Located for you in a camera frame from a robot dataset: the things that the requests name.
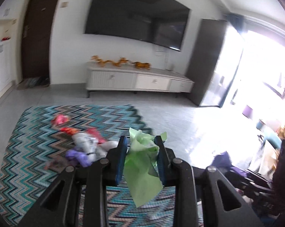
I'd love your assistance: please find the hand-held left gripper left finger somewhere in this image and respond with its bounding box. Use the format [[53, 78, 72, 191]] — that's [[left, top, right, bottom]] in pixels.
[[26, 136, 129, 227]]

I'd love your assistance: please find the short golden dragon figurine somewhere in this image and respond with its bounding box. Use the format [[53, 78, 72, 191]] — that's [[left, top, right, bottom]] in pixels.
[[133, 61, 150, 70]]

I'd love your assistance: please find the white television cabinet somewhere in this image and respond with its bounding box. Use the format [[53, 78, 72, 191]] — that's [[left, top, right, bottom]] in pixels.
[[86, 61, 195, 98]]

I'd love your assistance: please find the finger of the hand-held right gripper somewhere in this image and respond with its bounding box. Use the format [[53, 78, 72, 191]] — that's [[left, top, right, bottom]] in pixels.
[[248, 169, 276, 183], [237, 182, 276, 200]]

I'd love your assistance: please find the tall grey cabinet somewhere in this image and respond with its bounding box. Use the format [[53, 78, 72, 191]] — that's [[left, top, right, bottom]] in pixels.
[[185, 19, 228, 107]]

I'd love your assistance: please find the white box under television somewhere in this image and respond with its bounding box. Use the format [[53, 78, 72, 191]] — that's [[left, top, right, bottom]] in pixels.
[[154, 47, 168, 57]]

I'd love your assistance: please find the white crumpled paper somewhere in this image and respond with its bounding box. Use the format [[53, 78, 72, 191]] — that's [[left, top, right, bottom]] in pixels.
[[96, 141, 119, 159]]

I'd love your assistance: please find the wall-mounted black television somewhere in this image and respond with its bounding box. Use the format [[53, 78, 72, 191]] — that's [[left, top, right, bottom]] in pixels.
[[85, 0, 190, 52]]

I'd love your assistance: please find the long golden dragon figurine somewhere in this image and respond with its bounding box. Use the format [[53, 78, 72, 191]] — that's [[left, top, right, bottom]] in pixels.
[[91, 55, 132, 67]]

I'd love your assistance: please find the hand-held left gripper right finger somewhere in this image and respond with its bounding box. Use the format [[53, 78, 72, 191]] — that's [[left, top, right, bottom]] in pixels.
[[154, 135, 263, 227]]

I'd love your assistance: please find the white crumpled plastic wrapper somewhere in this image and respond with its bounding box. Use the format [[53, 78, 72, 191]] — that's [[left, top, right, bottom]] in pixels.
[[73, 132, 98, 161]]

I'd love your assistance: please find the dark purple bag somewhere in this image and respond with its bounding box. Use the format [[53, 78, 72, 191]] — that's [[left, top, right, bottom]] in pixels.
[[212, 152, 248, 179]]

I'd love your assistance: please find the teal chair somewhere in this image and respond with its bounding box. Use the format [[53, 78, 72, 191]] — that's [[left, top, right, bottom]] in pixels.
[[263, 132, 282, 150]]

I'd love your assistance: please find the purple wrapper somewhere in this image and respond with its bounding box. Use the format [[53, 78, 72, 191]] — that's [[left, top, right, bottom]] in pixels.
[[65, 149, 91, 167]]

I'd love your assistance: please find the pink wrapper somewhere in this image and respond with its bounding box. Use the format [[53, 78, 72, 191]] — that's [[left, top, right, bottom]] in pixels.
[[51, 115, 70, 126]]

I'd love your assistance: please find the dark wooden door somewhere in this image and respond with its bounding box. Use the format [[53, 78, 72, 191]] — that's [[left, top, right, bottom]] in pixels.
[[21, 0, 64, 79]]

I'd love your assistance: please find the purple stool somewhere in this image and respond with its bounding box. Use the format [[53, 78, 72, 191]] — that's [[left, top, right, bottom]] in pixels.
[[242, 105, 253, 118]]

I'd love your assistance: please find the zigzag patterned rug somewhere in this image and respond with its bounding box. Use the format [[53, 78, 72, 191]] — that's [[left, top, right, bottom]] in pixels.
[[0, 104, 204, 227]]

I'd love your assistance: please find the white cupboard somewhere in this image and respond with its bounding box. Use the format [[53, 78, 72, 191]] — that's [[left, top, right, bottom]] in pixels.
[[0, 19, 19, 104]]

